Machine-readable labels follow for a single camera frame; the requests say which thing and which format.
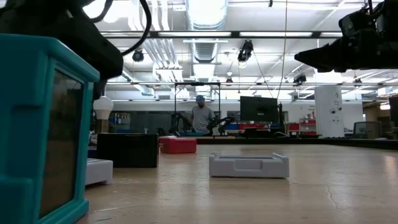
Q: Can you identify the pale lavender eraser block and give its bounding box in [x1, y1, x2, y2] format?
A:
[85, 157, 114, 186]

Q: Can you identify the black aluminium table frame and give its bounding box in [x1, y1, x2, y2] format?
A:
[186, 136, 398, 151]

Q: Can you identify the black background monitor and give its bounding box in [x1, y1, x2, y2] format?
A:
[239, 95, 279, 124]

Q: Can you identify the shelf with blue bins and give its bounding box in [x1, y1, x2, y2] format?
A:
[108, 111, 131, 134]

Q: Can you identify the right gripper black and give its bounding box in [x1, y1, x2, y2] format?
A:
[294, 28, 398, 73]

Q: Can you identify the black overhead light beam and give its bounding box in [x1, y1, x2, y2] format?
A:
[99, 30, 343, 39]

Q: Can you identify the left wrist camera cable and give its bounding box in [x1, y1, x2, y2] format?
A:
[119, 0, 153, 57]

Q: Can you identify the black ceiling spotlight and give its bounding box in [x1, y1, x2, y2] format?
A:
[293, 73, 308, 85]

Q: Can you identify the wooden lamp base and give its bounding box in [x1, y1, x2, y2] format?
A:
[95, 119, 109, 134]

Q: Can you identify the row of red bins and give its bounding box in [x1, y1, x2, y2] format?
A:
[238, 123, 267, 131]

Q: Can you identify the rack with red bins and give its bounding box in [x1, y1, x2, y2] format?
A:
[287, 117, 318, 136]

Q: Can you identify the silver ventilation duct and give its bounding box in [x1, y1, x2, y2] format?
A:
[183, 0, 229, 65]

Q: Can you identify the white light bulb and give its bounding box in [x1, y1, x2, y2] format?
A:
[93, 96, 114, 121]

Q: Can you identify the black rectangular bar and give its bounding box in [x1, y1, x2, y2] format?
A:
[96, 133, 160, 169]

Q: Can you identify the teal framed small device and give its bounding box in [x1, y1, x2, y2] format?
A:
[0, 33, 101, 224]

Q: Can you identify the white pillar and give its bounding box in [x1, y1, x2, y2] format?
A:
[313, 85, 345, 139]

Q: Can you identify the white plastic tray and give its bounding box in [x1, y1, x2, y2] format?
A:
[208, 152, 290, 179]

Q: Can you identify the person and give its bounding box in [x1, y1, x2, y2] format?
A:
[190, 95, 216, 135]

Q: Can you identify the large red box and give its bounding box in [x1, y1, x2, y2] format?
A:
[159, 136, 198, 155]

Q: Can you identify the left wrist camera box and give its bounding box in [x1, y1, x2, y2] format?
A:
[74, 18, 124, 80]

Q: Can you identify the black round hanging lamp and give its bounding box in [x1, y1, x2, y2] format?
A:
[131, 48, 145, 63]

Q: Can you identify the thin hanging cable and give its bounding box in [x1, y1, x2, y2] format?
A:
[275, 0, 289, 100]

